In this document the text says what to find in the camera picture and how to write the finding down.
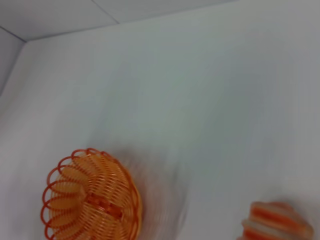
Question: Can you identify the orange wire basket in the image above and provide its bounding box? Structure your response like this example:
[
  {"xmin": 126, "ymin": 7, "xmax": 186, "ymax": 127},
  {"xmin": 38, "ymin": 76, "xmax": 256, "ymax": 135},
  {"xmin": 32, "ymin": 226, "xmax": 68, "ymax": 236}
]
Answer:
[{"xmin": 40, "ymin": 147, "xmax": 144, "ymax": 240}]

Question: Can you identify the orange striped bread loaf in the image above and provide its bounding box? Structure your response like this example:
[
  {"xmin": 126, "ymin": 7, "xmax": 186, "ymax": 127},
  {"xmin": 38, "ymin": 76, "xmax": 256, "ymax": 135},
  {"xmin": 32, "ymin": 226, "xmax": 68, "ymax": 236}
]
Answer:
[{"xmin": 240, "ymin": 200, "xmax": 315, "ymax": 240}]

